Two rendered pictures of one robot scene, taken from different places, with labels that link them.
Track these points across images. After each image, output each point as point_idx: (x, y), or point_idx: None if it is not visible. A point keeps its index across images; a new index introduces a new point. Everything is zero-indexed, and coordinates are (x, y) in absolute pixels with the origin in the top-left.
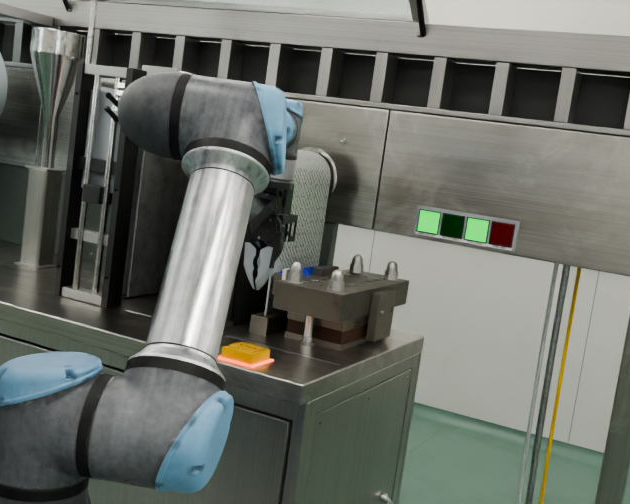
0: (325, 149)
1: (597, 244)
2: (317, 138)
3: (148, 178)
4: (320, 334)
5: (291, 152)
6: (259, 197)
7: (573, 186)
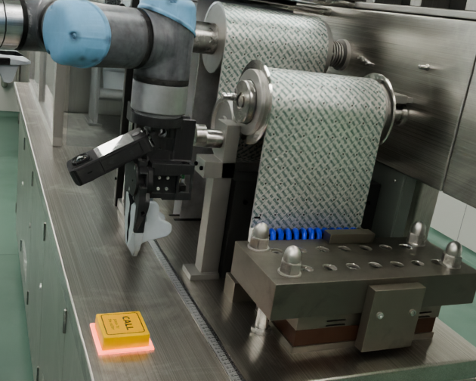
0: (408, 77)
1: None
2: (402, 62)
3: (205, 100)
4: (279, 323)
5: (160, 74)
6: (130, 134)
7: None
